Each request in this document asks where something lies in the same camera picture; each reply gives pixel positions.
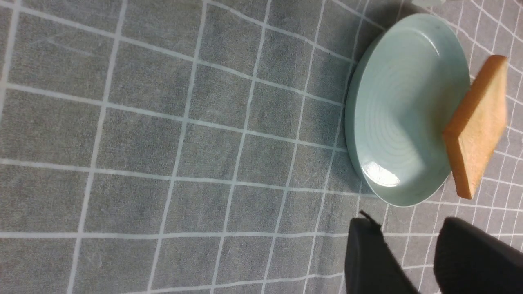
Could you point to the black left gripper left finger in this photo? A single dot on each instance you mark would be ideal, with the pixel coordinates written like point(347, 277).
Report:
point(370, 266)

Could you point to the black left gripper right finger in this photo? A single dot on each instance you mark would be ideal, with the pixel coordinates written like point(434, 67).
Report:
point(470, 261)

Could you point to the toast slice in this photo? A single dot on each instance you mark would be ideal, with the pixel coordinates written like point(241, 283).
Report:
point(477, 126)

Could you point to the white two-slot toaster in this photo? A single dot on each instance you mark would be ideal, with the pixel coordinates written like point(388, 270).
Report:
point(428, 3)

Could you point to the light green plate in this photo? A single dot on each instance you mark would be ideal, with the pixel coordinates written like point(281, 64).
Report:
point(404, 91)

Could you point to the grey checked tablecloth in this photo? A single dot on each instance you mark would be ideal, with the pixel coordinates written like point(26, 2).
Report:
point(198, 146)

